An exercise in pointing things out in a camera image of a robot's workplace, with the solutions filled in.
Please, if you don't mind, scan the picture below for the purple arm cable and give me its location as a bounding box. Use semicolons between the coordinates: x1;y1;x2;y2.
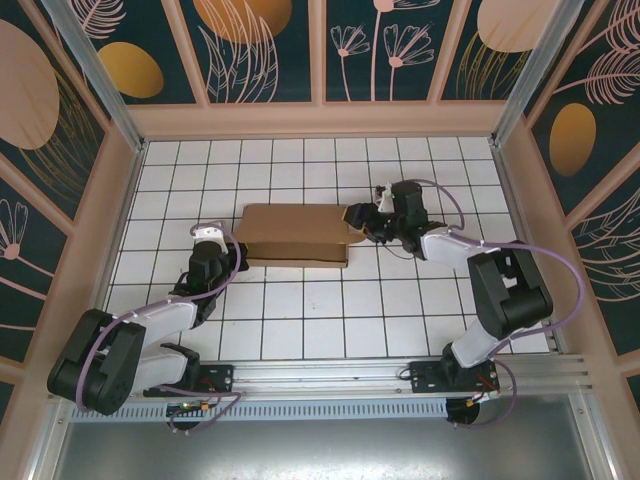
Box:
417;179;587;431
77;219;246;436

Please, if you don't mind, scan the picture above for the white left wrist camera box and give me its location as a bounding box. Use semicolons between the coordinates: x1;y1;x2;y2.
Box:
191;224;227;245

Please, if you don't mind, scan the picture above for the aluminium frame post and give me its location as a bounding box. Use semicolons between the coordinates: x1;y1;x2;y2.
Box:
39;0;147;154
489;0;576;149

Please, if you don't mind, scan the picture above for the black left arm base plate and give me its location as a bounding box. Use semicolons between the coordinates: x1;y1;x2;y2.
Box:
143;363;236;399

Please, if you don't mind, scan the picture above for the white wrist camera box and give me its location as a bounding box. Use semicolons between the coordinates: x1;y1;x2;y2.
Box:
375;183;397;212
191;224;227;245

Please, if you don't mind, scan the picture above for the aluminium mounting rail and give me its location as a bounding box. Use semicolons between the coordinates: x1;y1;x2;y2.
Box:
47;353;597;401

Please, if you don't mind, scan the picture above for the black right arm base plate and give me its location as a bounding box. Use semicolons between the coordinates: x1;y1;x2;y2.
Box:
408;360;501;396

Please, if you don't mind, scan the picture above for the grey slotted cable duct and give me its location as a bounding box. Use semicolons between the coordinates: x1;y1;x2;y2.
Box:
68;398;450;422

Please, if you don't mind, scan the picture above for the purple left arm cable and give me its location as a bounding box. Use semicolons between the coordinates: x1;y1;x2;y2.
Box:
77;219;246;436

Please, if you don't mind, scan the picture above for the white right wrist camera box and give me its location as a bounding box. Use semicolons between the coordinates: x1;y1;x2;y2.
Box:
375;183;397;212

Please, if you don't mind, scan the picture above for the grey metal plate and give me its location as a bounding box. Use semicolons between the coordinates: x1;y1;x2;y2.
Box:
29;394;619;480

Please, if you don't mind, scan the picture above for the brown cardboard box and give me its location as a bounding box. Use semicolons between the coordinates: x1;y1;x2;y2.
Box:
235;202;369;269

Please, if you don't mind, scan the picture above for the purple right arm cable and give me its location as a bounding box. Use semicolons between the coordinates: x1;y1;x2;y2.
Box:
417;179;587;431

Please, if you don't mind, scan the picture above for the small circuit board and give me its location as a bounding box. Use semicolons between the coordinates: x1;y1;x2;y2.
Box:
167;399;214;417

